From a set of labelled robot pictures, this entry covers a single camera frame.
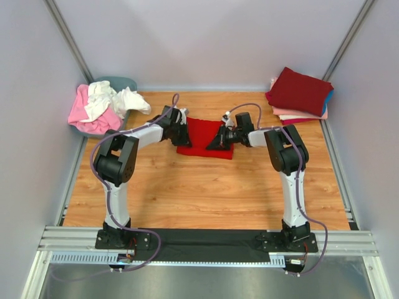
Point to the perforated cable duct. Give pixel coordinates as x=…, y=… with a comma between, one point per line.
x=120, y=259

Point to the grey laundry basket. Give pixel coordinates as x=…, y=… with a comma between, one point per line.
x=117, y=83

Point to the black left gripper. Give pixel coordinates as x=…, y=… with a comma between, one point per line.
x=184, y=142

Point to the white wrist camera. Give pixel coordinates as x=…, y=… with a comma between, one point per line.
x=227, y=120
x=184, y=112

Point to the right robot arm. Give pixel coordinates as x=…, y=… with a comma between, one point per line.
x=288, y=155

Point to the pink crumpled t-shirt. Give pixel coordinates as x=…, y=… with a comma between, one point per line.
x=92, y=118

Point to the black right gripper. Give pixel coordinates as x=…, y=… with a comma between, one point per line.
x=219, y=142

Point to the light pink folded t-shirt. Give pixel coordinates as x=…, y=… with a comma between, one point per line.
x=280, y=111

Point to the white crumpled t-shirt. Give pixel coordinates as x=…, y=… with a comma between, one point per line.
x=121, y=101

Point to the dark red folded t-shirt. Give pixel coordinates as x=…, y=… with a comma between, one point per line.
x=303, y=93

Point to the magenta folded t-shirt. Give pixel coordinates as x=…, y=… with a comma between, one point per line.
x=298, y=120

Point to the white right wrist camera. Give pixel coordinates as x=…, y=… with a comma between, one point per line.
x=227, y=120

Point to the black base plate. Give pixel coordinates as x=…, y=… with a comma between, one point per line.
x=213, y=243

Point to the blue folded t-shirt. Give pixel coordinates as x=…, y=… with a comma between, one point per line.
x=327, y=100

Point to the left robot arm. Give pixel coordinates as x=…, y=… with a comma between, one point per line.
x=114, y=164

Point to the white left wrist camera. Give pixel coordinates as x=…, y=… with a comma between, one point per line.
x=184, y=112

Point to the white folded t-shirt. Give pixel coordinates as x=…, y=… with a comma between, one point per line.
x=289, y=117

